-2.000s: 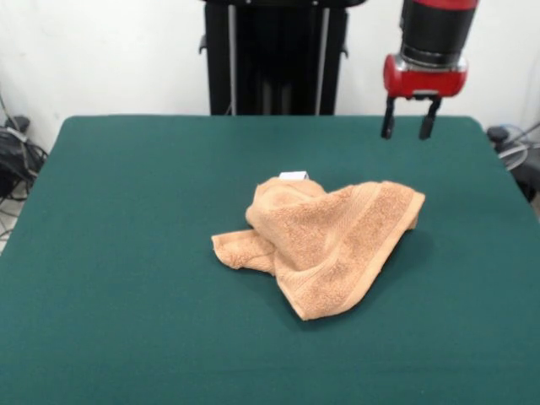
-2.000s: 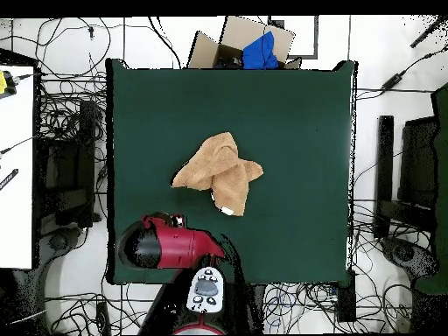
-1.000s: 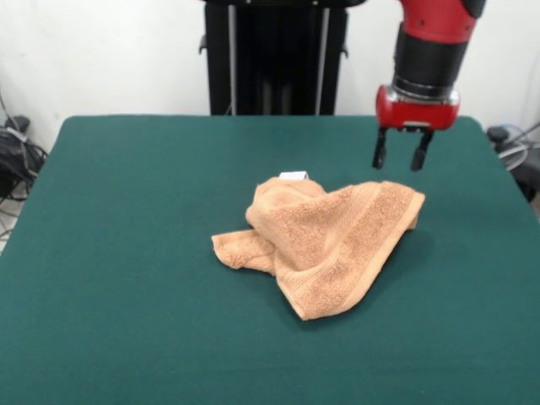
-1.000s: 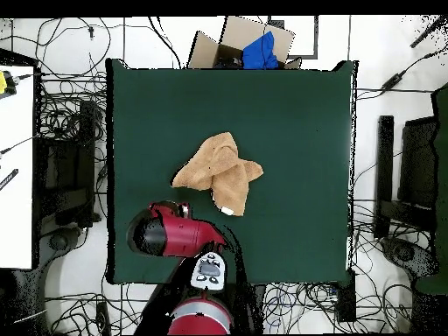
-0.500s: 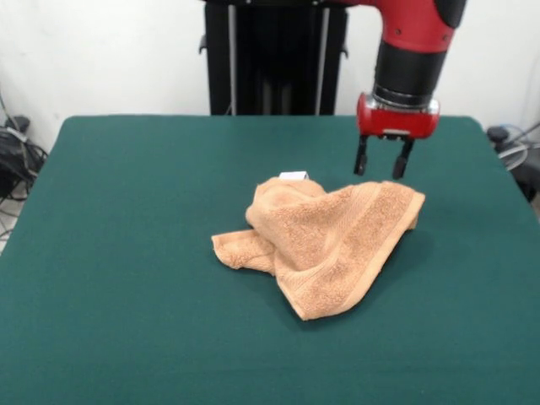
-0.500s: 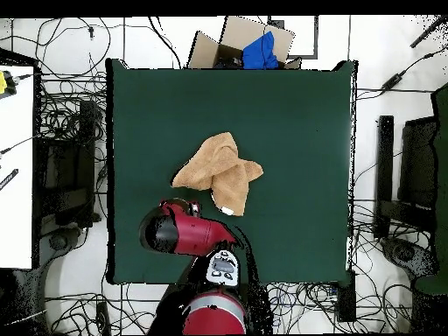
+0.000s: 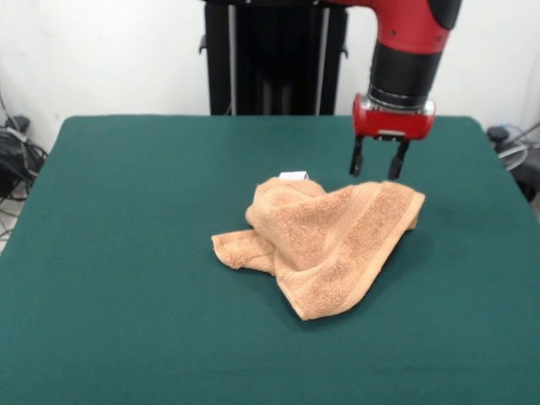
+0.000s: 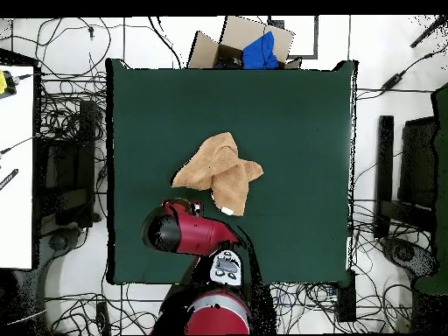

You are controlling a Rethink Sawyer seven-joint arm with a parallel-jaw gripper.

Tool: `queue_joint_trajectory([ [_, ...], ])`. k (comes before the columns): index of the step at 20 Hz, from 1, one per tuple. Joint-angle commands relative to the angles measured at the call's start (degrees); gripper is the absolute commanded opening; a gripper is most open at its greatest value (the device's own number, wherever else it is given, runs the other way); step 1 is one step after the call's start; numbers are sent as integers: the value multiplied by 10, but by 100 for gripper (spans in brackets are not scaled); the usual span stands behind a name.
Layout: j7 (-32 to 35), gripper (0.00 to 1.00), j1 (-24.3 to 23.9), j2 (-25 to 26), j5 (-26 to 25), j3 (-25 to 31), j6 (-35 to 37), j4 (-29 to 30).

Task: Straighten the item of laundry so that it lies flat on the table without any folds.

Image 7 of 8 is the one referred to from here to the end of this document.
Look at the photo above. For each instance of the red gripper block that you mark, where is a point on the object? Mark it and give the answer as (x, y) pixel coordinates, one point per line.
(392, 124)

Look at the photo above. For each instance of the tan terry towel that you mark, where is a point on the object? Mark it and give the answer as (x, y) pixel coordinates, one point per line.
(329, 236)

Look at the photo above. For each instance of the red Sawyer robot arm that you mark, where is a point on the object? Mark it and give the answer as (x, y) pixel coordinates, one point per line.
(405, 71)

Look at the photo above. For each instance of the black plug device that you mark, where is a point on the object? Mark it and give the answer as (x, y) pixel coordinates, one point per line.
(498, 135)

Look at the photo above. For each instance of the black equipment base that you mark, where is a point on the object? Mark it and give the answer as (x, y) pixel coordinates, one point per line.
(529, 173)

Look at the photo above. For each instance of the dark green table cloth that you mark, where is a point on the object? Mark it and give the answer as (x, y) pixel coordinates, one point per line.
(126, 253)

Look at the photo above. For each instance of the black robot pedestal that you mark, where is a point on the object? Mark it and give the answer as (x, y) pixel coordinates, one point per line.
(274, 63)

